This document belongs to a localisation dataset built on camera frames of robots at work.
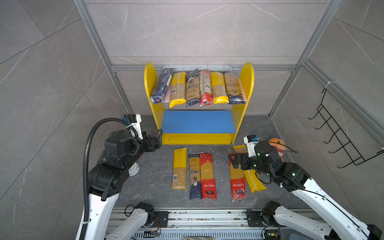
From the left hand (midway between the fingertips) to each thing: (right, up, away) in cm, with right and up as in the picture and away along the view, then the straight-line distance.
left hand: (154, 128), depth 59 cm
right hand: (+36, -13, +11) cm, 40 cm away
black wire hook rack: (+84, -10, +6) cm, 85 cm away
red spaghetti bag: (+24, -32, +23) cm, 46 cm away
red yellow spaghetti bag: (+40, -31, +23) cm, 56 cm away
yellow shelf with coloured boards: (+28, +2, +38) cm, 48 cm away
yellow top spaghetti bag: (+7, -26, +27) cm, 39 cm away
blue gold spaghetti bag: (+16, -28, +27) cm, 42 cm away
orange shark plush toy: (+70, -12, +34) cm, 79 cm away
